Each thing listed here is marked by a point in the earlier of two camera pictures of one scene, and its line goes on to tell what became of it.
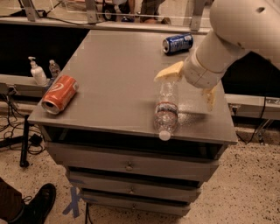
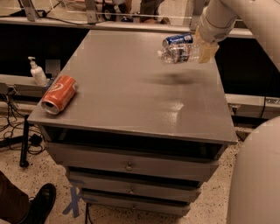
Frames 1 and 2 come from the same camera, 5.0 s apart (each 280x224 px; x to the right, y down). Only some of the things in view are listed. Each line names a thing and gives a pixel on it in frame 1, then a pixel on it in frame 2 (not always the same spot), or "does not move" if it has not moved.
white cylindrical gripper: [196, 73] → [210, 32]
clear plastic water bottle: [166, 109] → [180, 53]
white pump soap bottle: [38, 73] does not move
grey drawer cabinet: [135, 145] does not move
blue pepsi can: [182, 42] does not move
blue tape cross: [74, 205] does not move
